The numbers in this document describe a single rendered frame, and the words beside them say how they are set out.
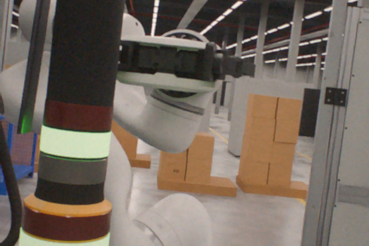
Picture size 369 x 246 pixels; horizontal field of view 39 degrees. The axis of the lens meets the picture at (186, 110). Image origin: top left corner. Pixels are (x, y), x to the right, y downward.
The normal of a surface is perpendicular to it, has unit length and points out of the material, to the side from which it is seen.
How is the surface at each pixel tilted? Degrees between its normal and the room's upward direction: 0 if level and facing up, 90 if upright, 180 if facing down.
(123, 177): 64
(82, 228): 90
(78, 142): 90
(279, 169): 90
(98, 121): 90
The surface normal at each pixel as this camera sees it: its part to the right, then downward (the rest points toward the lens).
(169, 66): -0.13, 0.04
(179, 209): 0.18, -0.70
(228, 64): 0.61, 0.11
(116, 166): 0.44, -0.37
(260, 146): 0.10, 0.07
